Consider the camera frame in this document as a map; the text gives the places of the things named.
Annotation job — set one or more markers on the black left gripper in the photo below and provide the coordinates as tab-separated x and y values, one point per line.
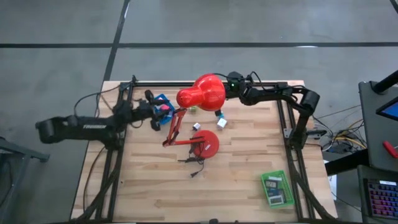
144	110

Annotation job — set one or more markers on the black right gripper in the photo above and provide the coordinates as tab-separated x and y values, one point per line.
234	88

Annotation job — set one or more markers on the purple and white charger block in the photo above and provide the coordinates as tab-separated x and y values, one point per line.
169	114

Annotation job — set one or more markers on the large white charger block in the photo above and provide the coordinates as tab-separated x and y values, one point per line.
221	123

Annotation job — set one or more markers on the green charger block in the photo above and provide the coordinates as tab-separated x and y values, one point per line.
192	109

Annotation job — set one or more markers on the navy blue digital thermometer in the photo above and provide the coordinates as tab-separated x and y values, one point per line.
273	192

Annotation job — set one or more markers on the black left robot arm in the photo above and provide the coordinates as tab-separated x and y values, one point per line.
77	127

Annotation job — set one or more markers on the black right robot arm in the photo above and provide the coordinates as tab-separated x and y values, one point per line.
280	96

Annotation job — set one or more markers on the blue plastic basket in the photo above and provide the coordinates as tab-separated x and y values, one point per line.
170	119

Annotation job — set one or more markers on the red desk lamp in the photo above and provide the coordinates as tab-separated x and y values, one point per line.
205	91

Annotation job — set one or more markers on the white charger block black face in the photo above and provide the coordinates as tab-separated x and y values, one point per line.
196	126

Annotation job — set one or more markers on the green plastic basket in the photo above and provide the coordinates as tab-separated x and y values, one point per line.
289	193

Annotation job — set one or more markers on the grey metal table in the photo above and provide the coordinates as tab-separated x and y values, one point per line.
18	151

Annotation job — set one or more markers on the black side desk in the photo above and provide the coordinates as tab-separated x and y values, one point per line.
373	130

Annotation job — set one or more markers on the tablet with blue screen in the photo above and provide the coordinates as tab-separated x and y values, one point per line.
392	110

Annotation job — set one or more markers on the backlit black keyboard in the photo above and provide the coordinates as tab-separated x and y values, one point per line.
384	199

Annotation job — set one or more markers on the black metal table frame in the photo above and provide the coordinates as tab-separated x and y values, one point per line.
161	84

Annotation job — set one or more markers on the black frame clamp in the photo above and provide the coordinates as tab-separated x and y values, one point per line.
134	80

